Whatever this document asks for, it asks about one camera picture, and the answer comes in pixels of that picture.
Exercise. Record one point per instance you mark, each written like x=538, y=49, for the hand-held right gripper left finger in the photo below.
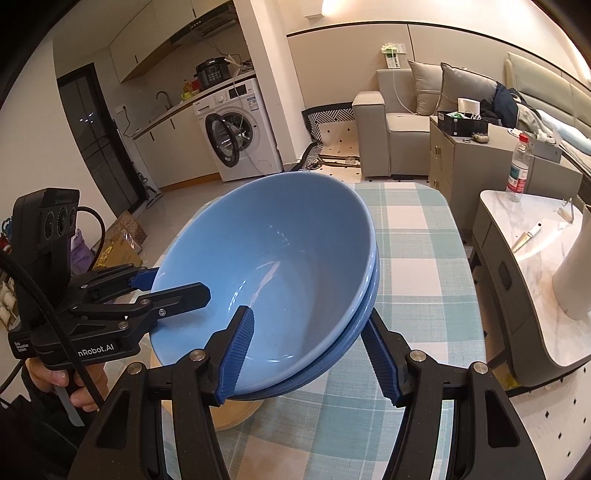
x=235, y=355

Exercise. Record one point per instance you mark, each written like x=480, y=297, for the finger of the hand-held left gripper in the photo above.
x=180, y=297
x=115, y=277

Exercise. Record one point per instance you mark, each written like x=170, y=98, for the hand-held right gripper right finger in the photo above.
x=381, y=364

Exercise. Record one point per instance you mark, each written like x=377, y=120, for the cream plate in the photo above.
x=235, y=413

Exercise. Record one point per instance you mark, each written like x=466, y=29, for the large blue bowl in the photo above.
x=277, y=258
x=300, y=381

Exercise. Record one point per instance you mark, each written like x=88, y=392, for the person's left forearm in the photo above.
x=41, y=438

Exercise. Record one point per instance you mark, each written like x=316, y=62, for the person's left hand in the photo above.
x=46, y=374

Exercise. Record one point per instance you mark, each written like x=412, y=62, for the open cardboard box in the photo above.
x=120, y=254

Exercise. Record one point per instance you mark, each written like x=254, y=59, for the purple plastic bag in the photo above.
x=81, y=258

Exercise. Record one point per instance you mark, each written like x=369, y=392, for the checked tablecloth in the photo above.
x=415, y=258

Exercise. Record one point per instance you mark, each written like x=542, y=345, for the black glass door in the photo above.
x=97, y=138

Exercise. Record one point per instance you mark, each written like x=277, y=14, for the white kitchen base cabinets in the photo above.
x=175, y=157

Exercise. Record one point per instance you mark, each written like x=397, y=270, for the marble top side table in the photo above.
x=531, y=286

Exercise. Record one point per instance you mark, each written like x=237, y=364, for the white washing machine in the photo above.
x=263, y=138

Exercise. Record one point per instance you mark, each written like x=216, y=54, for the kitchen faucet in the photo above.
x=162, y=99

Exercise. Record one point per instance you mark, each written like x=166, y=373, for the kitchen knife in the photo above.
x=524, y=239

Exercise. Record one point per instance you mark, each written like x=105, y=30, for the yellow oil bottle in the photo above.
x=189, y=93

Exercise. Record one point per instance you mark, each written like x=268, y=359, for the grey drawer cabinet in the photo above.
x=452, y=175

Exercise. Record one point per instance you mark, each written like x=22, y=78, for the grey sofa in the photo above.
x=406, y=143

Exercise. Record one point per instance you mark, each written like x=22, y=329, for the black and white patterned mat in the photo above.
x=337, y=138

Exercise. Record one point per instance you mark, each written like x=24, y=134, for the black pressure cooker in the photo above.
x=212, y=71

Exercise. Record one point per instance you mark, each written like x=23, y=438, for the clear water bottle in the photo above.
x=517, y=175

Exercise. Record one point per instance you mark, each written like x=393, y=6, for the small metal stand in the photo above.
x=567, y=212

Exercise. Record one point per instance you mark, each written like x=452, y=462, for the black box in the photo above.
x=461, y=123

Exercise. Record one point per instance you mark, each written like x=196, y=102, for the range hood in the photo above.
x=207, y=23

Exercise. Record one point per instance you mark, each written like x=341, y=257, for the light grey cushion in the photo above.
x=422, y=87

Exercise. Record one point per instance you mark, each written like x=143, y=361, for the dark blue garment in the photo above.
x=501, y=104

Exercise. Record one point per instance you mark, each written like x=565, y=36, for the dark grey cushion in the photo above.
x=466, y=87

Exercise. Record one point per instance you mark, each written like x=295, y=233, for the beige upholstered bed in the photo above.
x=545, y=74

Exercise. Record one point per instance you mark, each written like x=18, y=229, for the white wall cabinet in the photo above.
x=138, y=50

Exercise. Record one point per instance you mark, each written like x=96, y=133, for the wall outlet with charger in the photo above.
x=392, y=55

